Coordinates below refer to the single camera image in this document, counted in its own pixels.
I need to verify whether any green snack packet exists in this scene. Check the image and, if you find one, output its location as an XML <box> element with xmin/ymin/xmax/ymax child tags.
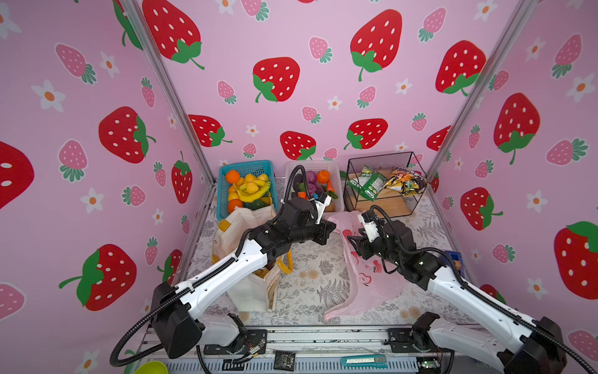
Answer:
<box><xmin>348</xmin><ymin>166</ymin><xmax>388</xmax><ymax>201</ymax></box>

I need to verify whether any green bowl at front edge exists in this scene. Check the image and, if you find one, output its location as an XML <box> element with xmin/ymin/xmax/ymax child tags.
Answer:
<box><xmin>134</xmin><ymin>361</ymin><xmax>169</xmax><ymax>374</ymax></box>

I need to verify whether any dark green round toy fruit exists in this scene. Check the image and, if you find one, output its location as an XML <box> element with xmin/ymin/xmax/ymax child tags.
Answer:
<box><xmin>244</xmin><ymin>199</ymin><xmax>268</xmax><ymax>210</ymax></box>

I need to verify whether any black wire mesh basket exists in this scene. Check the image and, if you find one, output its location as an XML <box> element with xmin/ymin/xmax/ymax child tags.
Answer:
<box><xmin>341</xmin><ymin>152</ymin><xmax>428</xmax><ymax>218</ymax></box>

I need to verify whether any orange toy tangerine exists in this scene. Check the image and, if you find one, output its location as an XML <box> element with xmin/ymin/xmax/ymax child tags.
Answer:
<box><xmin>225</xmin><ymin>170</ymin><xmax>241</xmax><ymax>185</ymax></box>

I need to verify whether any long yellow toy banana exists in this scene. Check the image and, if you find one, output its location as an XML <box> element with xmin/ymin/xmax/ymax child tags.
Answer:
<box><xmin>237</xmin><ymin>180</ymin><xmax>271</xmax><ymax>203</ymax></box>

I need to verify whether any white canvas tote bag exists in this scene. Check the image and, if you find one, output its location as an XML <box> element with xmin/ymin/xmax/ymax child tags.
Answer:
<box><xmin>212</xmin><ymin>206</ymin><xmax>294</xmax><ymax>312</ymax></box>

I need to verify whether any yellow toy lemon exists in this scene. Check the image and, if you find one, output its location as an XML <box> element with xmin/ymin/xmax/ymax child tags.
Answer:
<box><xmin>244</xmin><ymin>182</ymin><xmax>260</xmax><ymax>194</ymax></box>

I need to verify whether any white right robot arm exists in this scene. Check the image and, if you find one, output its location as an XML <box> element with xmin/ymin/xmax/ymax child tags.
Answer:
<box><xmin>347</xmin><ymin>206</ymin><xmax>595</xmax><ymax>373</ymax></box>

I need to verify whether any colourful snack packet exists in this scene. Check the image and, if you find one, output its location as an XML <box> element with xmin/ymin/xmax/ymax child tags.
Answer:
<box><xmin>385</xmin><ymin>168</ymin><xmax>428</xmax><ymax>197</ymax></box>

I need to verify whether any teal plastic fruit basket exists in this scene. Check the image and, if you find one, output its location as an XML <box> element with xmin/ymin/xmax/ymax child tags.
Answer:
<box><xmin>216</xmin><ymin>161</ymin><xmax>279</xmax><ymax>221</ymax></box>

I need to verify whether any small teal device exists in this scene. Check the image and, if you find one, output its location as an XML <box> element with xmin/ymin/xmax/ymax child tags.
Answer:
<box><xmin>340</xmin><ymin>355</ymin><xmax>388</xmax><ymax>369</ymax></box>

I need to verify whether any orange toy pumpkin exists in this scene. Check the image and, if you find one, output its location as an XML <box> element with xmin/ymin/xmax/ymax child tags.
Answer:
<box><xmin>317</xmin><ymin>170</ymin><xmax>330</xmax><ymax>185</ymax></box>

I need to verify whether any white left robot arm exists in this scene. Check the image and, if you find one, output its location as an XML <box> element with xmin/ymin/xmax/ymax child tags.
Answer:
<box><xmin>109</xmin><ymin>194</ymin><xmax>336</xmax><ymax>367</ymax></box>

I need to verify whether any pink plastic grocery bag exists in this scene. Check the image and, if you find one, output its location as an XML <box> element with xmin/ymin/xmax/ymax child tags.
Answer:
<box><xmin>325</xmin><ymin>212</ymin><xmax>407</xmax><ymax>320</ymax></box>

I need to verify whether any large orange toy fruit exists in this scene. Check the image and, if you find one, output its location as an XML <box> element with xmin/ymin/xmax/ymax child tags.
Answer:
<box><xmin>227</xmin><ymin>199</ymin><xmax>244</xmax><ymax>213</ymax></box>

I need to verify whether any white plastic vegetable basket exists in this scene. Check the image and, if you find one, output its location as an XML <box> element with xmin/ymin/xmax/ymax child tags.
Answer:
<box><xmin>281</xmin><ymin>161</ymin><xmax>344</xmax><ymax>213</ymax></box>

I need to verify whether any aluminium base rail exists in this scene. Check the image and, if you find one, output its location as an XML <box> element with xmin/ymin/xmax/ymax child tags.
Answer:
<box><xmin>135</xmin><ymin>324</ymin><xmax>529</xmax><ymax>374</ymax></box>

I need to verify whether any blue object at right edge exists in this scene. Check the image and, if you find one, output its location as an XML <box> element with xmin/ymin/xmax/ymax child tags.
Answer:
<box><xmin>445</xmin><ymin>251</ymin><xmax>464</xmax><ymax>277</ymax></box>

